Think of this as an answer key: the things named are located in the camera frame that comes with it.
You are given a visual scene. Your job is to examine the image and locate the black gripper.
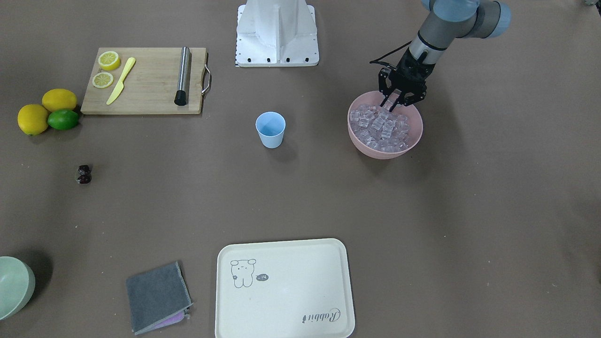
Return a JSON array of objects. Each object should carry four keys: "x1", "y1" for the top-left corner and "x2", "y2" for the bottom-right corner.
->
[{"x1": 379, "y1": 47, "x2": 434, "y2": 113}]

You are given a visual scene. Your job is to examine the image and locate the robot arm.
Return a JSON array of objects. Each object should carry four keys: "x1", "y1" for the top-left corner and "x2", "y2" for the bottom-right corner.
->
[{"x1": 371, "y1": 0, "x2": 512, "y2": 111}]

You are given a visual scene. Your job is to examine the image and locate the pile of ice cubes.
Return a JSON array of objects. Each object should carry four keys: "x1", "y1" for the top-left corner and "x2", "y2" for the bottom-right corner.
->
[{"x1": 348, "y1": 104, "x2": 411, "y2": 153}]

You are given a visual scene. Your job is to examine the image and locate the light blue cup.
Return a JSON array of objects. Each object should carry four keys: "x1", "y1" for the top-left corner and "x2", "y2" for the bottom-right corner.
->
[{"x1": 255, "y1": 111, "x2": 287, "y2": 148}]

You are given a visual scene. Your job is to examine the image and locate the dark cherries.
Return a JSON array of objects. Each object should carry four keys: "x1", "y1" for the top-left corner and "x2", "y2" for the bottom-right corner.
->
[{"x1": 75, "y1": 164, "x2": 93, "y2": 184}]

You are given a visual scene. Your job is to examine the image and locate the pink bowl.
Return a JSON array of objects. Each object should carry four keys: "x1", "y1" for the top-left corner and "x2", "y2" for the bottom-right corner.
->
[{"x1": 347, "y1": 91, "x2": 423, "y2": 160}]

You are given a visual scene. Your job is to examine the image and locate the steel rod black tip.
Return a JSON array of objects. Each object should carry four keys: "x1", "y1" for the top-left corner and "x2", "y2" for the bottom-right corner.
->
[{"x1": 174, "y1": 46, "x2": 193, "y2": 106}]

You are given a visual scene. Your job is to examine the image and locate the cream serving tray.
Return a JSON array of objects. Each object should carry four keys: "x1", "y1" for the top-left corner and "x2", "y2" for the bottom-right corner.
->
[{"x1": 215, "y1": 238, "x2": 355, "y2": 338}]

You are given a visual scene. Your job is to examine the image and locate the wooden cutting board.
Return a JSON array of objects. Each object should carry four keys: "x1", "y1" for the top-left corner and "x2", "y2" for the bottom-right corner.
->
[{"x1": 81, "y1": 47, "x2": 211, "y2": 115}]

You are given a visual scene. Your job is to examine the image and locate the yellow plastic knife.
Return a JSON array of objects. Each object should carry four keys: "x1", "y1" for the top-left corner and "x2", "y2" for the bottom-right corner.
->
[{"x1": 106, "y1": 57, "x2": 137, "y2": 105}]

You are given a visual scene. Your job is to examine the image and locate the lemon half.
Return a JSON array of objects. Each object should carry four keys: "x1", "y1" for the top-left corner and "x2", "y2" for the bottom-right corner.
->
[{"x1": 97, "y1": 51, "x2": 122, "y2": 71}]

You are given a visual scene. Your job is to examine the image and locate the lemon slice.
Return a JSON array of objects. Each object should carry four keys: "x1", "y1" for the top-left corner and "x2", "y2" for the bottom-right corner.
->
[{"x1": 92, "y1": 71, "x2": 114, "y2": 89}]

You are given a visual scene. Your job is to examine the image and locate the grey folded cloth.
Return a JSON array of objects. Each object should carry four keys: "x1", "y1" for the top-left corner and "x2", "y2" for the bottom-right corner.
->
[{"x1": 126, "y1": 261, "x2": 193, "y2": 335}]

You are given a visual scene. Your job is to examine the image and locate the green lime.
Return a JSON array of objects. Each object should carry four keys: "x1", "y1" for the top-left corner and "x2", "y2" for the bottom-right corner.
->
[{"x1": 47, "y1": 109, "x2": 79, "y2": 130}]

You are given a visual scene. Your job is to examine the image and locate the yellow lemon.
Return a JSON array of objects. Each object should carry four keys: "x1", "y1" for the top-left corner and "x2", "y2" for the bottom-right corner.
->
[
  {"x1": 17, "y1": 104, "x2": 50, "y2": 136},
  {"x1": 42, "y1": 88, "x2": 77, "y2": 113}
]

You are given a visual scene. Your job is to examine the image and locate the mint green bowl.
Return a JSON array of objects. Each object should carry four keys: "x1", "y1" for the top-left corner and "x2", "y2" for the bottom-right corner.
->
[{"x1": 0, "y1": 256, "x2": 36, "y2": 320}]

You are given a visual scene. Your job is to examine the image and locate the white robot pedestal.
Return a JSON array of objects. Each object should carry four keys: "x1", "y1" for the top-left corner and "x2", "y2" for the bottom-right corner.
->
[{"x1": 235, "y1": 0, "x2": 320, "y2": 67}]

